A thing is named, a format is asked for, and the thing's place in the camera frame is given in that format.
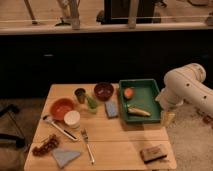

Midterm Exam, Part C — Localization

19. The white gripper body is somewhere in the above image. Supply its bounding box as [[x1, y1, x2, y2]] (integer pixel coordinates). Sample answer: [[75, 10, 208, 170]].
[[155, 88, 183, 110]]

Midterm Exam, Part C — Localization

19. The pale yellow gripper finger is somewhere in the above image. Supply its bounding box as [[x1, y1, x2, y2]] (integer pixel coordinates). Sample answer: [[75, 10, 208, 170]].
[[161, 111, 175, 126]]

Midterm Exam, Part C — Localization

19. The yellow banana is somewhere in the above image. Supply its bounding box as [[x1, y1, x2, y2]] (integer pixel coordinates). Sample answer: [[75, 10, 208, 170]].
[[128, 107, 151, 117]]

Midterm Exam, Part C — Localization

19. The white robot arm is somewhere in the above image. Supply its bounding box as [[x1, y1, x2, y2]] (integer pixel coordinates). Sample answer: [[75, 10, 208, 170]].
[[155, 63, 213, 126]]

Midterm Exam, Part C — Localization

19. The brown scrubbing brush block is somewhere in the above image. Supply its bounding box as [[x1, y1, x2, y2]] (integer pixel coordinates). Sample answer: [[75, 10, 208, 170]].
[[140, 144, 167, 163]]

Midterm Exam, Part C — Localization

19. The orange peach fruit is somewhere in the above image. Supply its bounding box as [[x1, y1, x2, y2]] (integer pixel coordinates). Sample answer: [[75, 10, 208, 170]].
[[124, 88, 134, 99]]

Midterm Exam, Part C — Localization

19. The blue sponge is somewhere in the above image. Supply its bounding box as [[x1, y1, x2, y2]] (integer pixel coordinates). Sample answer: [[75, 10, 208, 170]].
[[105, 101, 118, 118]]

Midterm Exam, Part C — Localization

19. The dark red bowl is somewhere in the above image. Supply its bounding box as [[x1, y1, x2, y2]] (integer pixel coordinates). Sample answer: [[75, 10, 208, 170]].
[[94, 82, 114, 101]]

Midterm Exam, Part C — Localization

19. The green plastic bottle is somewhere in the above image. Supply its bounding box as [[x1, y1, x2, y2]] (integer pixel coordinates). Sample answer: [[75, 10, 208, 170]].
[[86, 95, 98, 111]]

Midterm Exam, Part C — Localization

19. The silver fork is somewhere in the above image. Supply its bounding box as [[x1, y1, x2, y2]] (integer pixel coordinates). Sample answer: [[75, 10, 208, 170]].
[[81, 129, 95, 165]]

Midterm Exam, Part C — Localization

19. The white round container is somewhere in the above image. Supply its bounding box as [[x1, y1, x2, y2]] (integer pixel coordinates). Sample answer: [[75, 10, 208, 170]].
[[64, 110, 80, 128]]

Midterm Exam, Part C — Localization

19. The orange plastic bowl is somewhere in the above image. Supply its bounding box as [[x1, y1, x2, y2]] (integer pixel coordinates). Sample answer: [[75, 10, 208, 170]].
[[50, 98, 74, 121]]

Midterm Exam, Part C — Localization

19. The blue folded cloth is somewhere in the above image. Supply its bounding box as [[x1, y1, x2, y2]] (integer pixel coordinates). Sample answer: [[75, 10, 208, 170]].
[[52, 148, 81, 168]]

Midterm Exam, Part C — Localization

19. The bunch of red grapes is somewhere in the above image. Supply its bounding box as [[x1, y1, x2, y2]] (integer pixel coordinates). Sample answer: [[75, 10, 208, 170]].
[[32, 134, 59, 156]]

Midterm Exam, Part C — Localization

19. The black office chair base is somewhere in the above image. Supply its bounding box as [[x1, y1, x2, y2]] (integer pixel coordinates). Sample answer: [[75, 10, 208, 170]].
[[0, 103, 26, 149]]

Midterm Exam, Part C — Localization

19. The black handled knife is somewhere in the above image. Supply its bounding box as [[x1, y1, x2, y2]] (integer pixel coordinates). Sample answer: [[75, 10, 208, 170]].
[[42, 115, 78, 141]]

